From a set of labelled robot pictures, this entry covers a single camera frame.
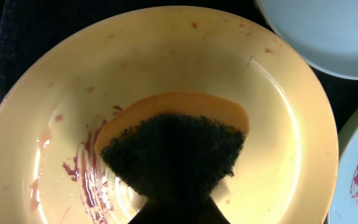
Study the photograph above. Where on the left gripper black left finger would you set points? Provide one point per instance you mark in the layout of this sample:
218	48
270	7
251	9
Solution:
156	212

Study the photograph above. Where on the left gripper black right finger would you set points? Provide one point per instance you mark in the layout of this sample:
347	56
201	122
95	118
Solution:
208	213

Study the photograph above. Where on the yellow plate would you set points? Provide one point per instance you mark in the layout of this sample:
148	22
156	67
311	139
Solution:
51	118

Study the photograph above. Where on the far mint green plate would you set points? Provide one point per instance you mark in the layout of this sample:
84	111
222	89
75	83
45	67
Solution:
323	32

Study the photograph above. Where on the yellow green scrub sponge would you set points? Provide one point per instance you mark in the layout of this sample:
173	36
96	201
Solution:
174	146

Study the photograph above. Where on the round black serving tray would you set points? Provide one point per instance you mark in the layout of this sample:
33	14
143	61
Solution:
30	28

